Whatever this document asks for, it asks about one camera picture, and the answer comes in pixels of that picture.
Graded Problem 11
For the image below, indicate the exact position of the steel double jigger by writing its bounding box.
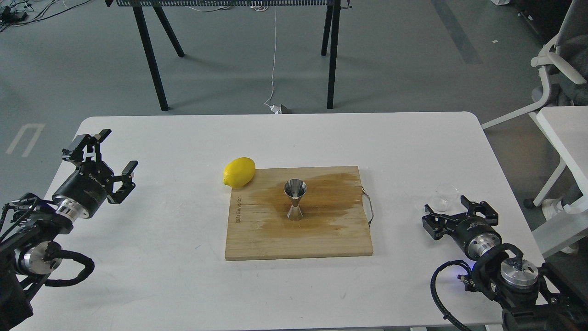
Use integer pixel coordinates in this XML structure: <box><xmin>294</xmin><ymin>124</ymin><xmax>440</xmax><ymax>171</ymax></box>
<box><xmin>283</xmin><ymin>179</ymin><xmax>307</xmax><ymax>222</ymax></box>

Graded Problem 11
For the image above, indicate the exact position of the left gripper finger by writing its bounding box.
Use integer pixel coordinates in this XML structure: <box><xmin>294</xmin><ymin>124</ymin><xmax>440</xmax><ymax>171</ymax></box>
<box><xmin>107</xmin><ymin>160</ymin><xmax>139</xmax><ymax>205</ymax></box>
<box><xmin>62</xmin><ymin>129</ymin><xmax>112</xmax><ymax>172</ymax></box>

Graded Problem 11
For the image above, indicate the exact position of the small clear glass cup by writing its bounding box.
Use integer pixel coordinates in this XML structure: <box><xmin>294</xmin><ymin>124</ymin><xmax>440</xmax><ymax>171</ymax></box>
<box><xmin>429</xmin><ymin>183</ymin><xmax>459</xmax><ymax>212</ymax></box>

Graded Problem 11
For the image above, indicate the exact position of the yellow lemon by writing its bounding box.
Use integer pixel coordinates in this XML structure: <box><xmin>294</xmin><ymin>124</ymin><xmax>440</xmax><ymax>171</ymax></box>
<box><xmin>222</xmin><ymin>157</ymin><xmax>256</xmax><ymax>188</ymax></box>

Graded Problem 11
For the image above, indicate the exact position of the white side table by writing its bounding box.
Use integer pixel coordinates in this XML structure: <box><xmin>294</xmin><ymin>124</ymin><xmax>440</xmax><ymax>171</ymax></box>
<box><xmin>524</xmin><ymin>106</ymin><xmax>588</xmax><ymax>258</ymax></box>

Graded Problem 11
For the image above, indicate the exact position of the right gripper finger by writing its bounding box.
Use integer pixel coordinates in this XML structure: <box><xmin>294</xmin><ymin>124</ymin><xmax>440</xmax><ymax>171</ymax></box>
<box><xmin>460</xmin><ymin>195</ymin><xmax>498</xmax><ymax>226</ymax></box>
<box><xmin>422</xmin><ymin>205</ymin><xmax>462</xmax><ymax>241</ymax></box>

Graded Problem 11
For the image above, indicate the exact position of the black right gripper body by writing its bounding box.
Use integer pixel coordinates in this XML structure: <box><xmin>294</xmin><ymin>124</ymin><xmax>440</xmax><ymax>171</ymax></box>
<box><xmin>453</xmin><ymin>216</ymin><xmax>502</xmax><ymax>261</ymax></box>

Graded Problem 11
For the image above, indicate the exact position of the white hanging cable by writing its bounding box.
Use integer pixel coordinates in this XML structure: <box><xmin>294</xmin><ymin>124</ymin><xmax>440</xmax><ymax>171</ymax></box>
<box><xmin>264</xmin><ymin>0</ymin><xmax>293</xmax><ymax>115</ymax></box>

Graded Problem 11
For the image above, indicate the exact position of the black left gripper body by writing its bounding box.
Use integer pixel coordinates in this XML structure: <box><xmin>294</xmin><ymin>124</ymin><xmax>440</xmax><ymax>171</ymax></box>
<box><xmin>52</xmin><ymin>165</ymin><xmax>114</xmax><ymax>218</ymax></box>

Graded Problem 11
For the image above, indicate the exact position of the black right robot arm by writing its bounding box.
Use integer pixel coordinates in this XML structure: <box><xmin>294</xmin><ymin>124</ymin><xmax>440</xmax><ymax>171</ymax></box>
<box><xmin>422</xmin><ymin>195</ymin><xmax>588</xmax><ymax>331</ymax></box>

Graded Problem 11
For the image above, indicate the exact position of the white office chair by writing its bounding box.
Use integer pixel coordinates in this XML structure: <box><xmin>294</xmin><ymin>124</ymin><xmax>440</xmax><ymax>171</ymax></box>
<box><xmin>481</xmin><ymin>0</ymin><xmax>588</xmax><ymax>130</ymax></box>

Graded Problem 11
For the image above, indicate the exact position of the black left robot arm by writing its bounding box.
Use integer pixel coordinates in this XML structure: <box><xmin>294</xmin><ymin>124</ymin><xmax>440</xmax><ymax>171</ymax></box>
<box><xmin>0</xmin><ymin>129</ymin><xmax>138</xmax><ymax>331</ymax></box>

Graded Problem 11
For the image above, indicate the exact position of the black metal table frame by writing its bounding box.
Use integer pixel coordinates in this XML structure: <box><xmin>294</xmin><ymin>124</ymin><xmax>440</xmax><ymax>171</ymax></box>
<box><xmin>104</xmin><ymin>0</ymin><xmax>352</xmax><ymax>112</ymax></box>

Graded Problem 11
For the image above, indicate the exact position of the wooden cutting board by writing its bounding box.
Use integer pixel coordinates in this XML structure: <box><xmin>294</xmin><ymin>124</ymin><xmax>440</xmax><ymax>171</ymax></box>
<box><xmin>225</xmin><ymin>165</ymin><xmax>373</xmax><ymax>261</ymax></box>

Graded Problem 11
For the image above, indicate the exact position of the floor cables bundle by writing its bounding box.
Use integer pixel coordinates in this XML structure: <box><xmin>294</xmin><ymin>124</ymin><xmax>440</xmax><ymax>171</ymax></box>
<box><xmin>0</xmin><ymin>0</ymin><xmax>92</xmax><ymax>33</ymax></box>

